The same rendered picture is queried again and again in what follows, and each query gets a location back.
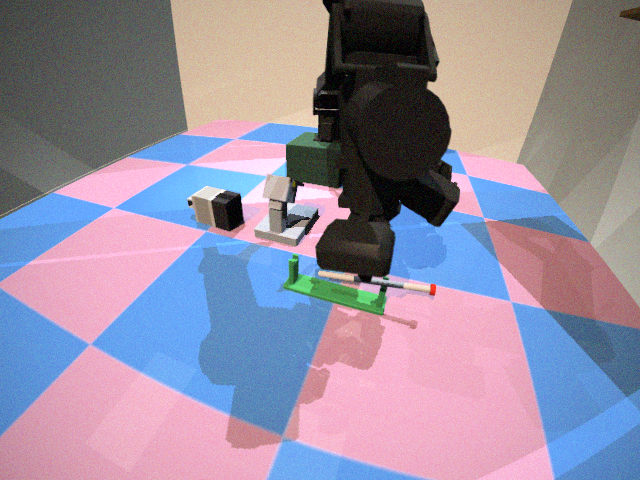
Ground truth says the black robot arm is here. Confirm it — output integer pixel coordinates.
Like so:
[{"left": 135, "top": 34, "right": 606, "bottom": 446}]
[{"left": 312, "top": 0, "right": 461, "bottom": 228}]

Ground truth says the long pin with red cap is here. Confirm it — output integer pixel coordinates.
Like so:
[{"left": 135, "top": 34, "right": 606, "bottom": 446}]
[{"left": 318, "top": 271, "right": 436, "bottom": 296}]

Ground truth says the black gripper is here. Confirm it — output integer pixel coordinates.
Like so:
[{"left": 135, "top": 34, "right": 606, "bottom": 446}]
[{"left": 315, "top": 142, "right": 402, "bottom": 282}]

